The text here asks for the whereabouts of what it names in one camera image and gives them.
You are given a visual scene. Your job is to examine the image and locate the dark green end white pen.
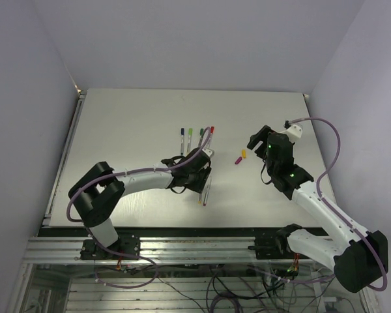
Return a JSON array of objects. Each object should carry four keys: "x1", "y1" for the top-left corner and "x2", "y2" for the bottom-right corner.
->
[{"x1": 197, "y1": 134, "x2": 204, "y2": 147}]

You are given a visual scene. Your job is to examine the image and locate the light green end white pen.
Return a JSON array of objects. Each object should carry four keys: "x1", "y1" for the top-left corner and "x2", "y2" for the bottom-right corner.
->
[{"x1": 186, "y1": 135, "x2": 192, "y2": 154}]

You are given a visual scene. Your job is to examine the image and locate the blue end white pen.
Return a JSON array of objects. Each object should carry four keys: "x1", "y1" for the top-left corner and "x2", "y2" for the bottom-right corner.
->
[{"x1": 180, "y1": 135, "x2": 184, "y2": 156}]

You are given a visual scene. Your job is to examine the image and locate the red end white pen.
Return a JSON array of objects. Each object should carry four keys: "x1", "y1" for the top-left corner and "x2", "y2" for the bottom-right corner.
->
[{"x1": 206, "y1": 133, "x2": 213, "y2": 148}]

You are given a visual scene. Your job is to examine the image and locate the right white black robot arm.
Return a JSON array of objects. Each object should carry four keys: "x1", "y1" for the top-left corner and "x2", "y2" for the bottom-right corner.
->
[{"x1": 247, "y1": 125, "x2": 388, "y2": 293}]

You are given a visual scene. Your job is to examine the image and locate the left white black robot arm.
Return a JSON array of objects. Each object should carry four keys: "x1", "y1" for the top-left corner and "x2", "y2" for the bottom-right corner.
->
[{"x1": 66, "y1": 148, "x2": 214, "y2": 259}]

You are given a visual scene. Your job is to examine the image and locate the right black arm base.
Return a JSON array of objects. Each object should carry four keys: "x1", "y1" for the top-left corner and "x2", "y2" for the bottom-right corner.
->
[{"x1": 248, "y1": 224, "x2": 303, "y2": 260}]

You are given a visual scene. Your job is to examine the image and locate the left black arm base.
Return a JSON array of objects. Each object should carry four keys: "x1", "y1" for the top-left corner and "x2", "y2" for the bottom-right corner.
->
[{"x1": 80, "y1": 236, "x2": 141, "y2": 261}]

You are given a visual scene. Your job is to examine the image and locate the purple end white pen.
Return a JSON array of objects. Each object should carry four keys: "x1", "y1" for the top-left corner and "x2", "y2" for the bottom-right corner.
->
[{"x1": 203, "y1": 176, "x2": 212, "y2": 207}]

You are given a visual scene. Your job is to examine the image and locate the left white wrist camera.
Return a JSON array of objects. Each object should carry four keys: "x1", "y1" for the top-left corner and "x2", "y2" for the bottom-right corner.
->
[{"x1": 205, "y1": 149, "x2": 214, "y2": 158}]

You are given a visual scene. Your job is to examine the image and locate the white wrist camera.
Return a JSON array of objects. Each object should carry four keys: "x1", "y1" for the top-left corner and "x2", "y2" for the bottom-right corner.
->
[
  {"x1": 205, "y1": 149, "x2": 214, "y2": 158},
  {"x1": 282, "y1": 121, "x2": 303, "y2": 143}
]

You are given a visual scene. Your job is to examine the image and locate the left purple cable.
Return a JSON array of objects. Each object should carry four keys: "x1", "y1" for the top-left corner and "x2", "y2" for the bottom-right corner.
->
[{"x1": 66, "y1": 127, "x2": 214, "y2": 288}]

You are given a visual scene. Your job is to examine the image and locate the purple cable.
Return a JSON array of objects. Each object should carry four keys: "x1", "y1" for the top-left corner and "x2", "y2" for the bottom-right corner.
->
[
  {"x1": 288, "y1": 117, "x2": 388, "y2": 290},
  {"x1": 66, "y1": 127, "x2": 214, "y2": 288}
]

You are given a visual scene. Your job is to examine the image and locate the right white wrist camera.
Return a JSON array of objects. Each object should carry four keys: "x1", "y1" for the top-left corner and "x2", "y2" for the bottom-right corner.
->
[{"x1": 282, "y1": 121, "x2": 303, "y2": 143}]

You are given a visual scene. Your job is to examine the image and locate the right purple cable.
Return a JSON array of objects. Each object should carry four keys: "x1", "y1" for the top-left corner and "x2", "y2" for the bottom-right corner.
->
[{"x1": 288, "y1": 117, "x2": 388, "y2": 290}]

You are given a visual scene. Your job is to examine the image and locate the loose cables under table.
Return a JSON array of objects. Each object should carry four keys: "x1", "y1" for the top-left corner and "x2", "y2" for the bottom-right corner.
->
[{"x1": 94, "y1": 260, "x2": 346, "y2": 313}]

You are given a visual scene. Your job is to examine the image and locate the aluminium rail frame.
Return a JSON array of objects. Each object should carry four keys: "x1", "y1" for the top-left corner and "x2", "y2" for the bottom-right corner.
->
[{"x1": 22, "y1": 235, "x2": 366, "y2": 265}]

